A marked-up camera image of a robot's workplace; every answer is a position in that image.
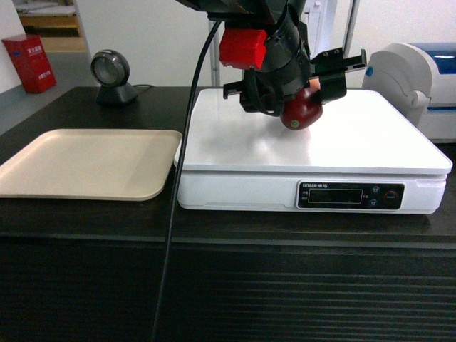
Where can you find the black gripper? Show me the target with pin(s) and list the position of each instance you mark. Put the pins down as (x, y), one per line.
(287, 69)

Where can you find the dark red mango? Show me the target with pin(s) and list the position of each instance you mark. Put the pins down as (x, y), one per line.
(305, 109)

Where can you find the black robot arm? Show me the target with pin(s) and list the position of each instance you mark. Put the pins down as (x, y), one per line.
(267, 15)

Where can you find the white checkout scale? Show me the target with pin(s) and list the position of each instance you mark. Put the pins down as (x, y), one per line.
(362, 155)

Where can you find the black checkout counter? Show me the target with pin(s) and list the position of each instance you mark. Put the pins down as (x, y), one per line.
(90, 271)

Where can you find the white receipt printer kiosk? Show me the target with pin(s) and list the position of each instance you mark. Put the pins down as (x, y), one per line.
(319, 16)

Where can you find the white blue label printer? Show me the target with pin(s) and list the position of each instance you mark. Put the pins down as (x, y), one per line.
(418, 79)

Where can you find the black round barcode scanner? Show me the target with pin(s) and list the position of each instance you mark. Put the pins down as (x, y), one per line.
(111, 69)

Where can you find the beige plastic tray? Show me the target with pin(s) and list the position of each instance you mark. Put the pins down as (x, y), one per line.
(97, 164)

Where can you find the red fire extinguisher box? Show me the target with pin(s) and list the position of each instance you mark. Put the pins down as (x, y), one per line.
(30, 61)

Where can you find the red camera box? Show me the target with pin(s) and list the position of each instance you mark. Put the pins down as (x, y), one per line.
(243, 48)

